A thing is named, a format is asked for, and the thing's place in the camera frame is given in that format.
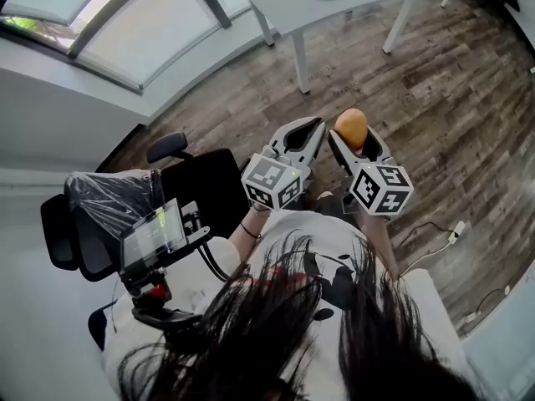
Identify person's left forearm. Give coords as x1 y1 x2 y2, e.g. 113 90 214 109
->
228 206 273 263

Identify large white table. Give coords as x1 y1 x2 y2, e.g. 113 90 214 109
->
225 0 436 95

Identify black cable with white plug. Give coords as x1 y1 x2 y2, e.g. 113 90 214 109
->
462 285 512 325

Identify white floor cable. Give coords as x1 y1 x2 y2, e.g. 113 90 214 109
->
399 238 456 277

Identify black framed window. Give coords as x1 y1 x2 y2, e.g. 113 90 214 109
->
0 0 252 96

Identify small monitor screen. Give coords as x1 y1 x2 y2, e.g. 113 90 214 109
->
120 198 185 277

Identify black rig cables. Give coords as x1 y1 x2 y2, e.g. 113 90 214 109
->
196 240 232 282

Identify white printed t-shirt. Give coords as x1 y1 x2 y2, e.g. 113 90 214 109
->
102 209 469 401

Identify brown potato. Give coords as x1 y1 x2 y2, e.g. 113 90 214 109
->
335 109 369 150

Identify clear plastic wrap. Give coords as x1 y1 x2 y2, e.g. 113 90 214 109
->
63 169 164 241

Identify person's right forearm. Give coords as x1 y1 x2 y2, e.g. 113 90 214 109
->
359 213 400 279

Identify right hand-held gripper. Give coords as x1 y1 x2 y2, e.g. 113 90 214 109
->
328 126 415 221

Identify black floor cable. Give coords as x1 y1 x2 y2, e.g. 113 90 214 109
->
395 221 456 251

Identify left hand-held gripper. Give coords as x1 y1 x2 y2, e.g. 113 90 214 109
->
241 117 327 211

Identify person's black trousers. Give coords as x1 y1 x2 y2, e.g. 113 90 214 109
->
300 189 365 227

